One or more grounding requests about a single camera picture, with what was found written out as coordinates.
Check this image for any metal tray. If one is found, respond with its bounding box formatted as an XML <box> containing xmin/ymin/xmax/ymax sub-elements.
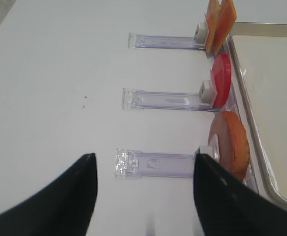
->
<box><xmin>228</xmin><ymin>22</ymin><xmax>287</xmax><ymax>204</ymax></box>

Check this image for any clear plastic pusher rack middle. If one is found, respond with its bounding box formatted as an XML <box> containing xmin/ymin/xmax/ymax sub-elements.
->
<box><xmin>121</xmin><ymin>80</ymin><xmax>219</xmax><ymax>112</ymax></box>

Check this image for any clear plastic pusher rack top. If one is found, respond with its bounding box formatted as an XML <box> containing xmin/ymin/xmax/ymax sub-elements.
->
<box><xmin>128</xmin><ymin>22</ymin><xmax>209</xmax><ymax>51</ymax></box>

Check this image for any orange cheese slice right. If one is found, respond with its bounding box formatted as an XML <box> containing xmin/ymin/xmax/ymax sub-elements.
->
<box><xmin>213</xmin><ymin>0</ymin><xmax>237</xmax><ymax>55</ymax></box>

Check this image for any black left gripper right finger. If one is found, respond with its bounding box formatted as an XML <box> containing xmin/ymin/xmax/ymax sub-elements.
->
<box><xmin>193</xmin><ymin>153</ymin><xmax>287</xmax><ymax>236</ymax></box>

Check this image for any brown bread slice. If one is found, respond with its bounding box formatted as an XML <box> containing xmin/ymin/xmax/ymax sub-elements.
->
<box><xmin>208</xmin><ymin>111</ymin><xmax>250</xmax><ymax>182</ymax></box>

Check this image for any orange cheese slice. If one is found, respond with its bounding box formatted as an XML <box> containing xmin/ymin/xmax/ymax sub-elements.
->
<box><xmin>205</xmin><ymin>0</ymin><xmax>221</xmax><ymax>54</ymax></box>
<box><xmin>213</xmin><ymin>0</ymin><xmax>237</xmax><ymax>55</ymax></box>

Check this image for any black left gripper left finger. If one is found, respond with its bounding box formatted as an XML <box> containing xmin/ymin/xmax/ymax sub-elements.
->
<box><xmin>0</xmin><ymin>153</ymin><xmax>97</xmax><ymax>236</ymax></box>

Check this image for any clear plastic pusher rack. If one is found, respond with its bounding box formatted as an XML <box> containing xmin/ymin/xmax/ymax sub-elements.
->
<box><xmin>121</xmin><ymin>80</ymin><xmax>219</xmax><ymax>112</ymax></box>
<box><xmin>128</xmin><ymin>22</ymin><xmax>209</xmax><ymax>51</ymax></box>
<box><xmin>114</xmin><ymin>146</ymin><xmax>255</xmax><ymax>187</ymax></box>

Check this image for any orange cheese slice left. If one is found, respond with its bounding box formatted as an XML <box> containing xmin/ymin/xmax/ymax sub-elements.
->
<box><xmin>205</xmin><ymin>0</ymin><xmax>221</xmax><ymax>54</ymax></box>

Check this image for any red tomato slice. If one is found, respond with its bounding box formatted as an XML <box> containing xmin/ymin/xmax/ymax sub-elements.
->
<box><xmin>211</xmin><ymin>53</ymin><xmax>231</xmax><ymax>109</ymax></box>

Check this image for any clear plastic pusher rack bottom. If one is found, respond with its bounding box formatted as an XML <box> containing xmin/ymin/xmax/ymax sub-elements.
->
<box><xmin>114</xmin><ymin>146</ymin><xmax>255</xmax><ymax>187</ymax></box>

